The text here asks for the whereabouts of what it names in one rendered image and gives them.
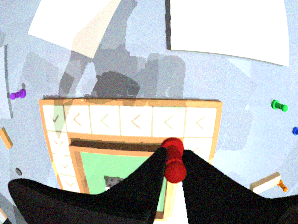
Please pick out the orange rectangular tile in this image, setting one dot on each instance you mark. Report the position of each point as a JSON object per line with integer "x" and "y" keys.
{"x": 6, "y": 140}

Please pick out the red game pawn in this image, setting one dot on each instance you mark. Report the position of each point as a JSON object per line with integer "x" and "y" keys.
{"x": 175, "y": 171}

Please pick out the purple game pawn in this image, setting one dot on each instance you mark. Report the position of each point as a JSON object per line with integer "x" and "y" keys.
{"x": 21, "y": 93}

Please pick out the white die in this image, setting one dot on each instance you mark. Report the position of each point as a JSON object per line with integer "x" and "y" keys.
{"x": 112, "y": 181}

